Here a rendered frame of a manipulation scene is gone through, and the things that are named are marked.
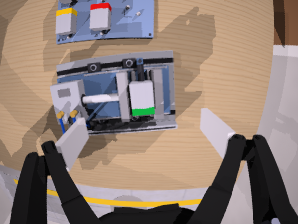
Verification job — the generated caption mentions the grey block with yellow end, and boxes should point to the grey block with yellow end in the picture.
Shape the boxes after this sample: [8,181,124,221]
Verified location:
[56,8,77,35]

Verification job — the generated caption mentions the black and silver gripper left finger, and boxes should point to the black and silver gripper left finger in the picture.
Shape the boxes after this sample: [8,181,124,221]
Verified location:
[9,118,102,224]

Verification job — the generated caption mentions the grey block with red end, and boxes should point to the grey block with red end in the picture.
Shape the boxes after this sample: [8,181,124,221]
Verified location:
[90,3,112,31]

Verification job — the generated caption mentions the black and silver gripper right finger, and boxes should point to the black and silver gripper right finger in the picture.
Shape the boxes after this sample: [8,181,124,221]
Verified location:
[186,108,298,224]

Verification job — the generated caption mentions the grey block with green end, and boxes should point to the grey block with green end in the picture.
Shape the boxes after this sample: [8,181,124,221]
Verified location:
[129,80,155,116]

